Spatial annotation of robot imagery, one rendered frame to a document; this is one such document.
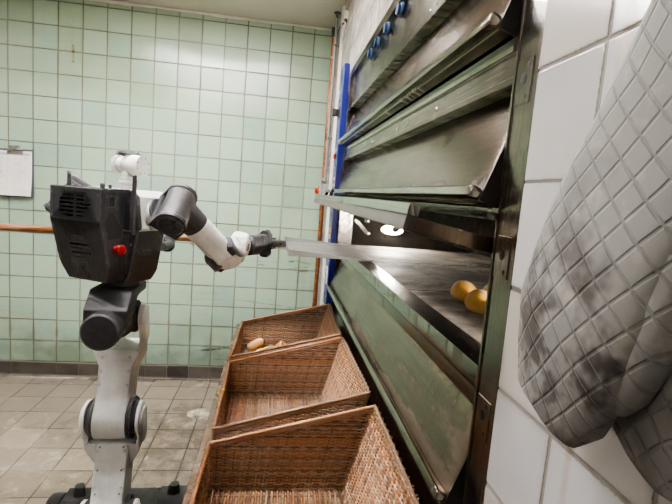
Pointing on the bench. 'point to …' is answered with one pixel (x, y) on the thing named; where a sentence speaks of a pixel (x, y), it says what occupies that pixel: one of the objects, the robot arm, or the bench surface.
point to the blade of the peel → (322, 249)
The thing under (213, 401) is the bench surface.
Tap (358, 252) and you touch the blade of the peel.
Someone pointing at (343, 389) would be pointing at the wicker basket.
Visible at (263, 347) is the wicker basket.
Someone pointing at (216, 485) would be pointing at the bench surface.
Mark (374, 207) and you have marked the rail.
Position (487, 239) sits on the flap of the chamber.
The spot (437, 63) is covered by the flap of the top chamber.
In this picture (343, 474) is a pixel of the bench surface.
